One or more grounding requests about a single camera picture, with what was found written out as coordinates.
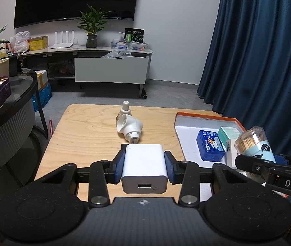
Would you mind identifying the white USB charger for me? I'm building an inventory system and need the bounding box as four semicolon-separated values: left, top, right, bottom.
121;144;168;194

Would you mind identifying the toothpick jar light blue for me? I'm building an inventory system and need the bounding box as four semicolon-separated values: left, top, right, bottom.
234;126;276;180

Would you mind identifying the white plug-in vaporizer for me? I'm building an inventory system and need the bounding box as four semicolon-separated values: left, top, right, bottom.
117;114;143;144

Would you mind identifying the clear liquid refill bottle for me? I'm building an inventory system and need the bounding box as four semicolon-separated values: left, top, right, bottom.
116;100;131;125

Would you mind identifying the blue card box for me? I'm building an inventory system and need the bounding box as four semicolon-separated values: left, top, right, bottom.
196;130;225;162

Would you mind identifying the orange white shallow box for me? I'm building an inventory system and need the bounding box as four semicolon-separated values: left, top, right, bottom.
174;112;245;168

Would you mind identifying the green text paper box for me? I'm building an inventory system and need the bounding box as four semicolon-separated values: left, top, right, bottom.
218;127;241;152

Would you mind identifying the blue plastic bag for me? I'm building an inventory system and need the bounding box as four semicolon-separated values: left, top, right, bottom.
31;83;52;112

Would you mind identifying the black round side table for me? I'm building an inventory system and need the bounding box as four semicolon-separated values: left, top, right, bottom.
0;68;49;170

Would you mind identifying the white TV cabinet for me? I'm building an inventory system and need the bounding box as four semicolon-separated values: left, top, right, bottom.
19;45;153;98

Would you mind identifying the dark blue curtain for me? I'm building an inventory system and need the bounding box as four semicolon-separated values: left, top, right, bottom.
197;0;291;154

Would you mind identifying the white yellow cardboard carton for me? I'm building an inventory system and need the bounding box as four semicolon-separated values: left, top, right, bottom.
35;70;48;90

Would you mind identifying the clear box of small items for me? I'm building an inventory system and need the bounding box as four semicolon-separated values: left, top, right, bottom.
110;39;146;51

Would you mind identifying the white router with antennas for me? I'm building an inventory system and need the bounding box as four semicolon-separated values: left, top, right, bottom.
50;30;74;49

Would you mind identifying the black green display box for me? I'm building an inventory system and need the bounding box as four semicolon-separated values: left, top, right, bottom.
124;28;144;43

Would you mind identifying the beige paper cup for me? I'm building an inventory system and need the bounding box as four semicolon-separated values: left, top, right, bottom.
0;58;10;77

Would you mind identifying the yellow cardboard box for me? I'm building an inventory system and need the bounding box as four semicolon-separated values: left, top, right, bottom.
29;36;48;51

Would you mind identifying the potted green plant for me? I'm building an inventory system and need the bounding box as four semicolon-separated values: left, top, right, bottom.
77;5;112;48

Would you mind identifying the white red plastic bag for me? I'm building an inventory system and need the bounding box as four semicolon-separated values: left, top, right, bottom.
9;31;30;53

